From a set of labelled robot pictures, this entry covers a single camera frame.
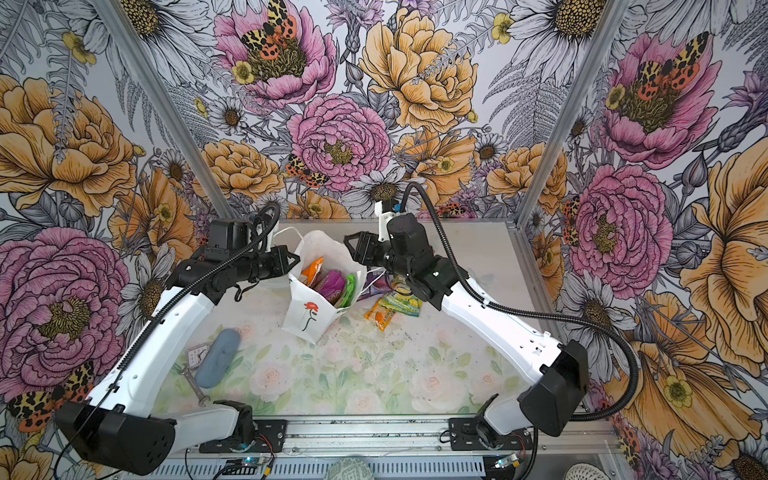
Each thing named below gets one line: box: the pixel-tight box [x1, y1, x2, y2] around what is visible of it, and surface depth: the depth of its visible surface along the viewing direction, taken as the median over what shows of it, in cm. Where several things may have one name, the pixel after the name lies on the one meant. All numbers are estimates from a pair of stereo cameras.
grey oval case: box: [195, 328, 241, 389], surface depth 85 cm
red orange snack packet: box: [301, 256, 324, 286], surface depth 87 cm
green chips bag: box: [338, 274, 357, 308], surface depth 83 cm
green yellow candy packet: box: [379, 275, 423, 317], surface depth 98 cm
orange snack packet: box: [364, 299, 395, 332], surface depth 96 cm
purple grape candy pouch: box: [316, 269, 345, 305], surface depth 90 cm
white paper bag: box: [282, 230, 367, 344], surface depth 83 cm
